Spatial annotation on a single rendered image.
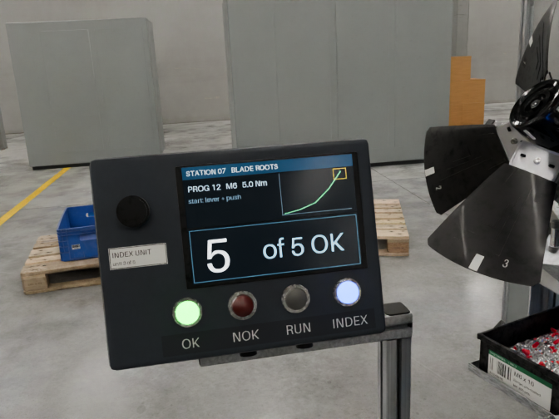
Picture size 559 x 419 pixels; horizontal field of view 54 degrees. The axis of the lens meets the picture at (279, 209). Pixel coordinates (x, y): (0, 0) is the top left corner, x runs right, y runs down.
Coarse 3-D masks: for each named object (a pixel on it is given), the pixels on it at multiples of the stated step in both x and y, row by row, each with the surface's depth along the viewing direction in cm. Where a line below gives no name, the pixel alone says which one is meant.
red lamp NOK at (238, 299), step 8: (232, 296) 50; (240, 296) 50; (248, 296) 50; (232, 304) 50; (240, 304) 50; (248, 304) 50; (256, 304) 50; (232, 312) 50; (240, 312) 50; (248, 312) 50
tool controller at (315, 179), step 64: (128, 192) 49; (192, 192) 50; (256, 192) 51; (320, 192) 52; (128, 256) 49; (256, 256) 51; (320, 256) 52; (128, 320) 49; (256, 320) 51; (320, 320) 52; (384, 320) 53
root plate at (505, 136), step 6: (498, 126) 120; (504, 126) 120; (510, 126) 118; (498, 132) 121; (504, 132) 120; (510, 132) 119; (516, 132) 118; (504, 138) 120; (510, 138) 119; (522, 138) 117; (504, 144) 121; (510, 144) 120; (516, 144) 118; (510, 150) 120; (510, 156) 120
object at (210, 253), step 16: (240, 224) 50; (192, 240) 50; (208, 240) 50; (224, 240) 50; (240, 240) 50; (192, 256) 50; (208, 256) 50; (224, 256) 50; (240, 256) 50; (192, 272) 50; (208, 272) 50; (224, 272) 50; (240, 272) 50
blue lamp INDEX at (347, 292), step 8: (344, 280) 52; (352, 280) 52; (336, 288) 52; (344, 288) 51; (352, 288) 51; (360, 288) 52; (336, 296) 52; (344, 296) 51; (352, 296) 51; (344, 304) 52; (352, 304) 52
